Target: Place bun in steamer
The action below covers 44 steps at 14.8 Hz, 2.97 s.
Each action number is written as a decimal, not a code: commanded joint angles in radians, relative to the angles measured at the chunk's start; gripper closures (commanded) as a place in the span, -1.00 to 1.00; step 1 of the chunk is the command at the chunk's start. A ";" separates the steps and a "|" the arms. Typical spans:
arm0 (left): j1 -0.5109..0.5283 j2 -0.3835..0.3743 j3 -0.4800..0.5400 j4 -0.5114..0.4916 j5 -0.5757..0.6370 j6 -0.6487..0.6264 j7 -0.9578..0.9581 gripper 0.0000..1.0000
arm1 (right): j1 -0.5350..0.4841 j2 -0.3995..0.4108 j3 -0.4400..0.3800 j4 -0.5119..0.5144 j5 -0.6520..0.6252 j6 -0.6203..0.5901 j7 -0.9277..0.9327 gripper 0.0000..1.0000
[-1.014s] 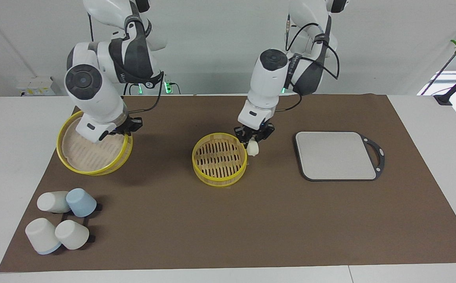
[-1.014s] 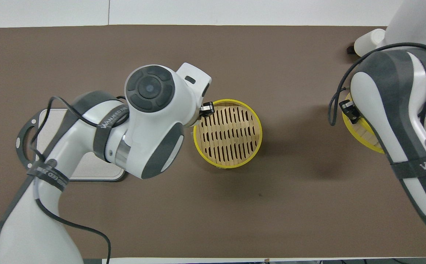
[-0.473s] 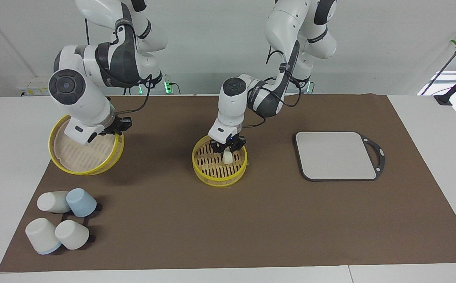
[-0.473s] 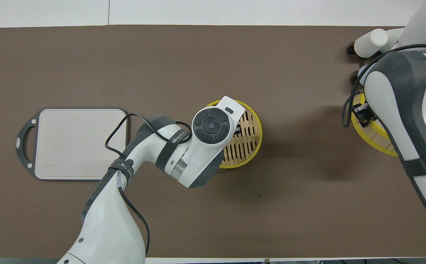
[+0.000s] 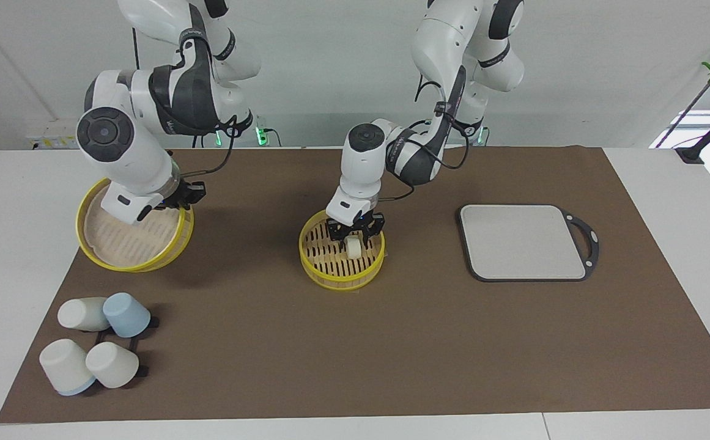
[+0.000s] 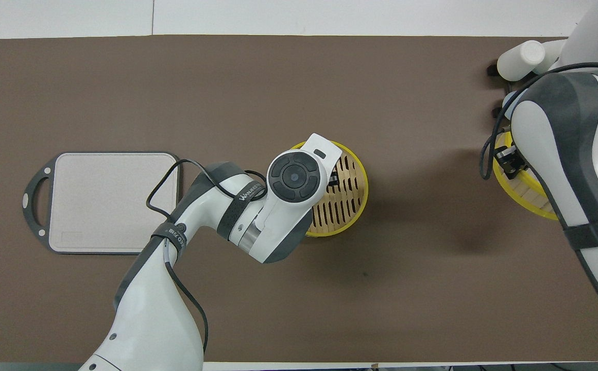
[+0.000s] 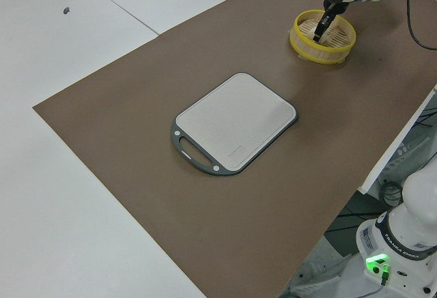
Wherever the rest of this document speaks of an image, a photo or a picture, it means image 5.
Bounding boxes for light blue plastic cup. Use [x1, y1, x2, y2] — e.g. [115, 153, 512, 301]
[103, 292, 152, 339]

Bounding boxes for black cup rack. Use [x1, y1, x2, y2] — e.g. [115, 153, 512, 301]
[94, 316, 161, 378]

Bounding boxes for wall outlet strip yellow labels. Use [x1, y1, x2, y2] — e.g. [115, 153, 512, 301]
[28, 136, 80, 151]

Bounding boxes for yellow bowl with mesh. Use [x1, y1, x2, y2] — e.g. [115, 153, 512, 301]
[76, 177, 195, 273]

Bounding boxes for white plastic cup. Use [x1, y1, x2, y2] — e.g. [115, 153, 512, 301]
[85, 342, 141, 389]
[57, 297, 111, 332]
[39, 339, 97, 397]

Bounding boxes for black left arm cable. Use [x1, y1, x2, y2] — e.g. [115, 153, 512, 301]
[378, 76, 473, 202]

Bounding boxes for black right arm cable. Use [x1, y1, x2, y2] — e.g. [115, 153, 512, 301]
[193, 113, 239, 184]

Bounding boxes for brown table mat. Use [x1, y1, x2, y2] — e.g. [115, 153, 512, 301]
[0, 145, 710, 424]

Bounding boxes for white cutting board grey rim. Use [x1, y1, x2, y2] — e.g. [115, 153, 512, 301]
[456, 203, 601, 283]

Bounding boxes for yellow bamboo steamer basket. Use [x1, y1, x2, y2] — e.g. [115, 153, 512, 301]
[298, 210, 386, 291]

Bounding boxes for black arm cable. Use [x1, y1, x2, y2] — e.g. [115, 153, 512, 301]
[193, 113, 239, 184]
[378, 76, 473, 202]

